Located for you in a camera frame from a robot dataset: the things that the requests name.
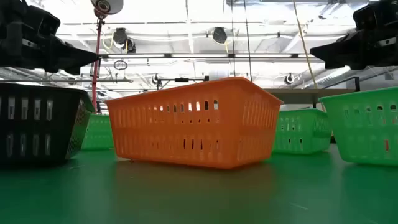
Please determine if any black plastic basket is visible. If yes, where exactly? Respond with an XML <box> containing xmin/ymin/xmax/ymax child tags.
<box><xmin>0</xmin><ymin>82</ymin><xmax>96</xmax><ymax>166</ymax></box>

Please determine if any black hanging cable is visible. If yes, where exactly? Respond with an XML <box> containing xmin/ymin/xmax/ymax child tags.
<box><xmin>230</xmin><ymin>0</ymin><xmax>236</xmax><ymax>77</ymax></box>
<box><xmin>243</xmin><ymin>0</ymin><xmax>253</xmax><ymax>82</ymax></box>

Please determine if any orange plastic basket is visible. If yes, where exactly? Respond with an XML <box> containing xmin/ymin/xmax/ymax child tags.
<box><xmin>104</xmin><ymin>77</ymin><xmax>284</xmax><ymax>170</ymax></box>

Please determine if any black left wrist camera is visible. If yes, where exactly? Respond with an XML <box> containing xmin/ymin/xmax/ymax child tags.
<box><xmin>37</xmin><ymin>12</ymin><xmax>62</xmax><ymax>37</ymax></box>

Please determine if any yellow hanging cable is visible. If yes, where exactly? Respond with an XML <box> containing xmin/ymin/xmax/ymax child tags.
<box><xmin>292</xmin><ymin>0</ymin><xmax>326</xmax><ymax>111</ymax></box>

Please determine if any green table mat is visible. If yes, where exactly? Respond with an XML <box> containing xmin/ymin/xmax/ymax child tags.
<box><xmin>0</xmin><ymin>142</ymin><xmax>398</xmax><ymax>224</ymax></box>

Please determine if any red desk lamp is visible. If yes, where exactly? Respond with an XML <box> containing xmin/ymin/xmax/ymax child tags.
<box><xmin>90</xmin><ymin>0</ymin><xmax>124</xmax><ymax>113</ymax></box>

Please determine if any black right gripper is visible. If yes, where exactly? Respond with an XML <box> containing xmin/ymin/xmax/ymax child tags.
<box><xmin>310</xmin><ymin>0</ymin><xmax>398</xmax><ymax>70</ymax></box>

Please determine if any wooden shelf with black frame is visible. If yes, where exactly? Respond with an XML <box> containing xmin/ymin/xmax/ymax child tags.
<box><xmin>264</xmin><ymin>76</ymin><xmax>361</xmax><ymax>110</ymax></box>

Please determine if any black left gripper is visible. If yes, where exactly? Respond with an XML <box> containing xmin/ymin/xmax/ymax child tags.
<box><xmin>0</xmin><ymin>0</ymin><xmax>99</xmax><ymax>76</ymax></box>

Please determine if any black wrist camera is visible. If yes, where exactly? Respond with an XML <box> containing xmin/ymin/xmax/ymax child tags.
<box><xmin>37</xmin><ymin>12</ymin><xmax>62</xmax><ymax>37</ymax></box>
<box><xmin>353</xmin><ymin>2</ymin><xmax>379</xmax><ymax>31</ymax></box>

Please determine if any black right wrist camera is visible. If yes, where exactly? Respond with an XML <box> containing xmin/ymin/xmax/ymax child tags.
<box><xmin>353</xmin><ymin>2</ymin><xmax>379</xmax><ymax>31</ymax></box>

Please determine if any green plastic basket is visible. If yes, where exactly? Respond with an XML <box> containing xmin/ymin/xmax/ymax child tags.
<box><xmin>81</xmin><ymin>113</ymin><xmax>115</xmax><ymax>152</ymax></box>
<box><xmin>272</xmin><ymin>108</ymin><xmax>333</xmax><ymax>156</ymax></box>
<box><xmin>318</xmin><ymin>86</ymin><xmax>398</xmax><ymax>166</ymax></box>

